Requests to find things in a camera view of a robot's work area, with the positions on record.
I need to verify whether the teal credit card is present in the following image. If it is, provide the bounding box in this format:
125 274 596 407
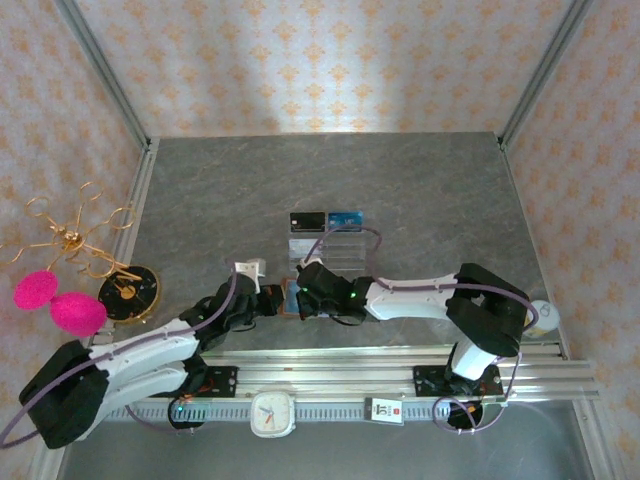
283 278 302 315

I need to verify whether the white credit card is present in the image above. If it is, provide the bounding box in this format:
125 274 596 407
288 237 321 260

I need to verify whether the blue credit card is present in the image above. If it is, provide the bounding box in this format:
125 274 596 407
327 210 365 232

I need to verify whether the clear acrylic card stand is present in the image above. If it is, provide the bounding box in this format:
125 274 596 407
287 229 369 274

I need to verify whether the black credit card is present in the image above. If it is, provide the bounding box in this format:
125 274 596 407
289 211 327 234

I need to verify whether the round black gold clock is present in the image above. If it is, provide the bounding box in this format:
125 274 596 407
97 264 161 324

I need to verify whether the white square analog clock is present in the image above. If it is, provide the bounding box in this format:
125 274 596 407
249 390 297 439

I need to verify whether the black white number tag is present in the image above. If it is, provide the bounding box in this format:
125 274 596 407
363 396 405 427

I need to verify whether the pink fluffy ball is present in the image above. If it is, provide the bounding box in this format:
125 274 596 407
13 269 60 312
49 292 109 336

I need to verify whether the white cup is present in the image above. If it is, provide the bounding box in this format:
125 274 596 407
524 298 560 340

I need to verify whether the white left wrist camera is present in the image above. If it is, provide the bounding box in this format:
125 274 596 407
234 257 269 294

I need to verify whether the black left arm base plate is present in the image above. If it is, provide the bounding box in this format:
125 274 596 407
148 365 240 400

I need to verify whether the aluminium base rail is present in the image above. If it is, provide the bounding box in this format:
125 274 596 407
64 343 599 404

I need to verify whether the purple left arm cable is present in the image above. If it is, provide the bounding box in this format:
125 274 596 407
0 272 239 449

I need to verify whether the grey slotted cable duct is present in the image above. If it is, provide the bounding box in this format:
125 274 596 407
124 398 481 425

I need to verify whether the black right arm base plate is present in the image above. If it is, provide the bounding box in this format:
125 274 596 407
413 364 504 399

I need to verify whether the aluminium side rail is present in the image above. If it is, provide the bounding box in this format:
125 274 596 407
79 138 161 361

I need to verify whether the gold wire ornament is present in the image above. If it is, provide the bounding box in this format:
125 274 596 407
0 180 139 281

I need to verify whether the aluminium frame corner post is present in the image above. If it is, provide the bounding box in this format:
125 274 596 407
52 0 154 151
497 0 596 151

